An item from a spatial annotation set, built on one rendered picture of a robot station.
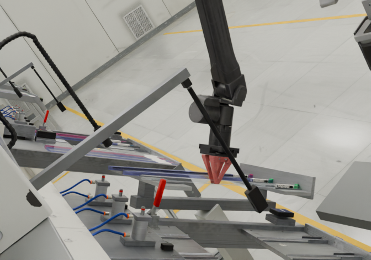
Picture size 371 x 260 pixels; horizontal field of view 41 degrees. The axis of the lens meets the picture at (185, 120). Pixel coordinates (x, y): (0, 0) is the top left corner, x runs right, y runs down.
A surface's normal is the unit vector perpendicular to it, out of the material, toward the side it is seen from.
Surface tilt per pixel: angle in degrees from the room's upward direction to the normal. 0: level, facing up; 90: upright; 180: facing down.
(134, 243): 90
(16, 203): 90
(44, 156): 90
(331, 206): 0
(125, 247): 44
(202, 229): 90
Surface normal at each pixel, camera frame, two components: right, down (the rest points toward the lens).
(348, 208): -0.50, -0.80
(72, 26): 0.43, 0.12
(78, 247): 0.17, -0.98
